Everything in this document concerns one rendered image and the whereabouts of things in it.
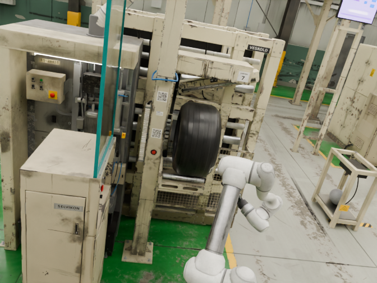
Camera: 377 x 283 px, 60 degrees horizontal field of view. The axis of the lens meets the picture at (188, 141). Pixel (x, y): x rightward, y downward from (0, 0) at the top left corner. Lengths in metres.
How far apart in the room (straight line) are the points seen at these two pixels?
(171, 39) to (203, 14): 9.13
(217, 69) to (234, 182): 1.08
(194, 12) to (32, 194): 10.01
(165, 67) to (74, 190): 1.06
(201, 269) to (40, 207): 0.90
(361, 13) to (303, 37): 6.39
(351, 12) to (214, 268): 4.86
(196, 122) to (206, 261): 0.99
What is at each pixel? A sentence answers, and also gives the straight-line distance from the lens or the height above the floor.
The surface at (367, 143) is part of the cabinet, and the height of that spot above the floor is 0.46.
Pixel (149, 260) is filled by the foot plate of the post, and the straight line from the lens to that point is 3.12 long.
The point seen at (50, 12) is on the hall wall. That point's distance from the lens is 11.87.
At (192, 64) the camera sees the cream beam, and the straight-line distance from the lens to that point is 2.61.
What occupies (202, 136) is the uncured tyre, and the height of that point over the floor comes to 1.32.
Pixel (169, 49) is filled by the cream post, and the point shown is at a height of 1.85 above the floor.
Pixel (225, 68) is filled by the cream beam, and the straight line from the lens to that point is 2.65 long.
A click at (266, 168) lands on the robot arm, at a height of 1.42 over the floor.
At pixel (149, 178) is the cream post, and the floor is 0.83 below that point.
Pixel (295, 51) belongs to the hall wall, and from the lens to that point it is 12.22.
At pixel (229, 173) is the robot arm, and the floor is 1.34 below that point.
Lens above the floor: 2.18
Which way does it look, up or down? 23 degrees down
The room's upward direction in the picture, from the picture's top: 11 degrees clockwise
